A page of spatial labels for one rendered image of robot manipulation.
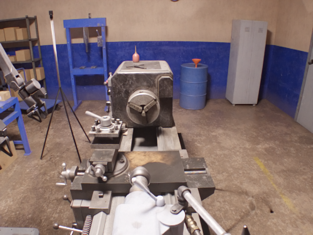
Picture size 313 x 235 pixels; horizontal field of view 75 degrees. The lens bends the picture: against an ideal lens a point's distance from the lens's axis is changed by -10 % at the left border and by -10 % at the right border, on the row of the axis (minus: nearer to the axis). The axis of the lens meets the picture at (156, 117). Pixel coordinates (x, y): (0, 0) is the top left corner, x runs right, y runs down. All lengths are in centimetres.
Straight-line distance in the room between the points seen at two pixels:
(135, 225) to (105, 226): 46
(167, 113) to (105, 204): 103
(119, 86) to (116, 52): 333
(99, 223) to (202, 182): 59
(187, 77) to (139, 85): 281
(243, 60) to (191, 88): 127
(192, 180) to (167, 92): 78
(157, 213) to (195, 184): 60
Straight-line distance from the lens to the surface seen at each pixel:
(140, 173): 93
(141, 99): 165
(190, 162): 146
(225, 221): 233
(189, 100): 468
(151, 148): 187
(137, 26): 507
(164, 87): 179
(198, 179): 133
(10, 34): 555
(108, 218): 118
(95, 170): 116
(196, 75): 454
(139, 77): 182
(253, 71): 516
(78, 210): 134
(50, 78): 568
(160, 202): 74
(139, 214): 73
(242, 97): 522
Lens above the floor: 169
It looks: 23 degrees down
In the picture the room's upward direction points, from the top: straight up
